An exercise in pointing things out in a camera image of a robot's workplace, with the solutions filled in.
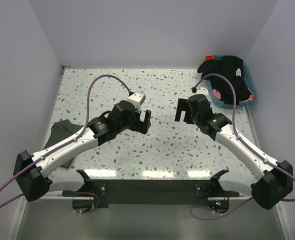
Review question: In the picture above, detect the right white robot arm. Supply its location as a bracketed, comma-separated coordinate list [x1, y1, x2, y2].
[174, 94, 293, 210]

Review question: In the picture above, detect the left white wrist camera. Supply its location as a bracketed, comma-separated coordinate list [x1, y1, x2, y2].
[126, 92, 146, 112]

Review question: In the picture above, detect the teal laundry basket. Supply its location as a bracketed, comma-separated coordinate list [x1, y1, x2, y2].
[203, 53, 258, 109]

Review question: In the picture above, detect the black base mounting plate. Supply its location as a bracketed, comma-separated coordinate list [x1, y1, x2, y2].
[62, 170, 240, 208]

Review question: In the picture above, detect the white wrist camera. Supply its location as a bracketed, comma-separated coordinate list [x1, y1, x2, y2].
[126, 92, 146, 112]
[191, 87, 210, 99]

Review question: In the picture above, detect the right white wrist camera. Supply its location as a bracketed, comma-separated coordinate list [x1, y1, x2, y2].
[191, 87, 210, 99]

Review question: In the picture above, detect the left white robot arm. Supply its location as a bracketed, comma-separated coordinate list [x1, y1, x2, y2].
[13, 100, 152, 202]

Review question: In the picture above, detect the pink t shirt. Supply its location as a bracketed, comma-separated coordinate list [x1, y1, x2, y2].
[212, 89, 254, 105]

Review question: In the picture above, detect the black t shirt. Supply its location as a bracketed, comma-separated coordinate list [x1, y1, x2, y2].
[197, 53, 254, 105]

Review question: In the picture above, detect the folded dark green t shirt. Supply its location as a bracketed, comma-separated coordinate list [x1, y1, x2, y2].
[41, 119, 85, 170]

